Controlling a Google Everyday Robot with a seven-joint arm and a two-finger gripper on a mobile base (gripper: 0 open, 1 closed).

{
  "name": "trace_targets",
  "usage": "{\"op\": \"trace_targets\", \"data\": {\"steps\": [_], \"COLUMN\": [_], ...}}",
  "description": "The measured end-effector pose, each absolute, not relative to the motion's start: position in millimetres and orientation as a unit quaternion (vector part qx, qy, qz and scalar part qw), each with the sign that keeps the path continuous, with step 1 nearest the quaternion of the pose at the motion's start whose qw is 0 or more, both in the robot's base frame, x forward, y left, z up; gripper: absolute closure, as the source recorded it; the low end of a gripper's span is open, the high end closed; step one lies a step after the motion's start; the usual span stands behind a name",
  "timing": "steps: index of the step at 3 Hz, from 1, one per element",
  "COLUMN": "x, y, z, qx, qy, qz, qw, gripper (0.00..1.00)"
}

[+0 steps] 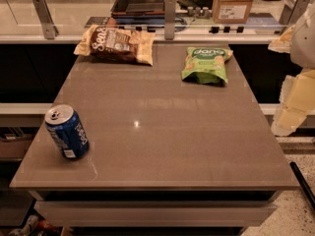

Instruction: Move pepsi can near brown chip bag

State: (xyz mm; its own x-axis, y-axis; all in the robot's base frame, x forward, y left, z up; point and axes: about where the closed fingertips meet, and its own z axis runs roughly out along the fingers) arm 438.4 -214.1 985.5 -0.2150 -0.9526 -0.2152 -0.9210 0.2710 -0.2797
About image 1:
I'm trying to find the middle metal bracket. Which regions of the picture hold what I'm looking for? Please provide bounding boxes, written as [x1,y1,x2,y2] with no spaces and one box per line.
[164,0,176,40]

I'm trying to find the black pole on floor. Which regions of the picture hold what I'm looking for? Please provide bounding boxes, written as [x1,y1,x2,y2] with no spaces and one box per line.
[289,161,315,210]

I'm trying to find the brown chip bag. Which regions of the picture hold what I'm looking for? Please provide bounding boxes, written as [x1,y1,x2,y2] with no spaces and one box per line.
[74,25,155,65]

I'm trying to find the snack packages under table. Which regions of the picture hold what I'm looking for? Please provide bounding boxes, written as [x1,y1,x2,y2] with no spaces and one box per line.
[7,215,60,236]

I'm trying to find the blue pepsi can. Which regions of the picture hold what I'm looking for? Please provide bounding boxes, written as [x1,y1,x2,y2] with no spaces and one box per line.
[44,104,90,159]

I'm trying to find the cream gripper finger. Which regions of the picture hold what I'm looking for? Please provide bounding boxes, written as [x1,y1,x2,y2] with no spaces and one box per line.
[268,26,294,54]
[271,69,315,137]

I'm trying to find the cardboard box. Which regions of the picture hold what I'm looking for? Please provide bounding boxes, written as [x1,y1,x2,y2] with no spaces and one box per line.
[212,0,253,24]

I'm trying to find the green chip bag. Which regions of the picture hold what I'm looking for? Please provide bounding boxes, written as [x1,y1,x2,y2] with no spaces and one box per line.
[181,47,233,85]

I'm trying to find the dark tray bin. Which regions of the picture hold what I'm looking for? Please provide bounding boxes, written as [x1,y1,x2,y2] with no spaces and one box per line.
[111,0,164,17]

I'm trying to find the metal bracket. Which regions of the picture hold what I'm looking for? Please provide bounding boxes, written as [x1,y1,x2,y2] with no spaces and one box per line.
[164,0,176,40]
[32,0,59,39]
[279,0,310,28]

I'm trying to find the left metal bracket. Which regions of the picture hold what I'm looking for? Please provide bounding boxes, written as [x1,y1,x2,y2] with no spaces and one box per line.
[32,0,59,39]

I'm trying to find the right metal bracket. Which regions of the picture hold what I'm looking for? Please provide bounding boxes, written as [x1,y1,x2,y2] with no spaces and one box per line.
[279,0,310,28]

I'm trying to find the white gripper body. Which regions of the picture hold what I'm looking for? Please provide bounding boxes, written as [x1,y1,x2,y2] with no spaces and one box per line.
[290,2,315,69]

